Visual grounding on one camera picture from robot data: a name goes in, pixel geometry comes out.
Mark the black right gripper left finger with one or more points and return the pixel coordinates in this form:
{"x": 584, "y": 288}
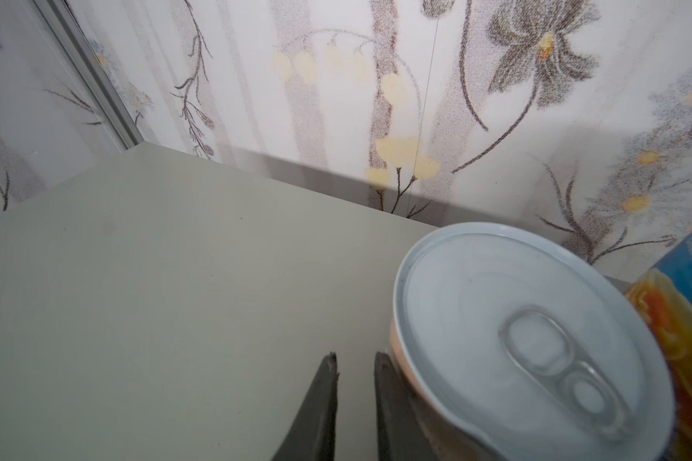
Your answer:
{"x": 312, "y": 435}

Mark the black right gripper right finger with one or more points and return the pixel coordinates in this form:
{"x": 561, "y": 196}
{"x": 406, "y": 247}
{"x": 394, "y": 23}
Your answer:
{"x": 399, "y": 435}

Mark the white lid can orange label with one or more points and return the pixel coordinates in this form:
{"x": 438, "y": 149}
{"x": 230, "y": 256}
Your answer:
{"x": 522, "y": 346}

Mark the large blue labelled can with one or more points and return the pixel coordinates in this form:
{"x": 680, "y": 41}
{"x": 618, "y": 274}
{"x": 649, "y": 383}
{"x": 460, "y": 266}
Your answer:
{"x": 663, "y": 299}

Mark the grey metal cabinet box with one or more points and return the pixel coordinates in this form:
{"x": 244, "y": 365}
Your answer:
{"x": 157, "y": 307}

